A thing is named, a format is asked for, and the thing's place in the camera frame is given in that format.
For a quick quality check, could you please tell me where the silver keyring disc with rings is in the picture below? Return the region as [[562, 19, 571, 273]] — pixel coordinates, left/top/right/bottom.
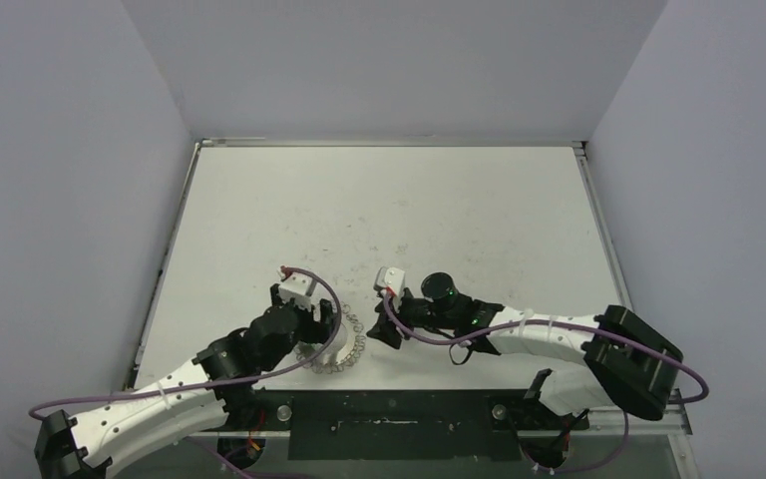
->
[[304, 302, 366, 374]]

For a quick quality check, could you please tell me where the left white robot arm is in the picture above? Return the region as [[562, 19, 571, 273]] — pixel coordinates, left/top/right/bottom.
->
[[34, 284, 342, 478]]

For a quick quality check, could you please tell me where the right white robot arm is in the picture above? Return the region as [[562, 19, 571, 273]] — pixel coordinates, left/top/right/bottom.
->
[[369, 266, 683, 428]]

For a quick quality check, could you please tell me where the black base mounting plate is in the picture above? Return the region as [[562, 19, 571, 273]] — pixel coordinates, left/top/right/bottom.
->
[[212, 389, 589, 461]]

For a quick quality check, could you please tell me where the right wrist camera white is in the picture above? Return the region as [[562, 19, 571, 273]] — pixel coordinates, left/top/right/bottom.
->
[[373, 266, 406, 299]]

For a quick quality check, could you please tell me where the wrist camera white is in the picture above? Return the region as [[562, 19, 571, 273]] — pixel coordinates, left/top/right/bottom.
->
[[373, 266, 406, 299], [277, 272, 315, 311]]

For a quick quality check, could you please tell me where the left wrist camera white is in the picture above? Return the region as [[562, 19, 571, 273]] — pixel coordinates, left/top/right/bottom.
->
[[277, 272, 315, 311]]

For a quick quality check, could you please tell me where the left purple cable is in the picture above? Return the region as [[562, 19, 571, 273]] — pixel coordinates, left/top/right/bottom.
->
[[28, 266, 345, 479]]

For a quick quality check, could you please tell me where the aluminium frame rail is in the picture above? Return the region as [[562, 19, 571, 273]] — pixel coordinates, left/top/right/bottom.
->
[[580, 389, 692, 439]]

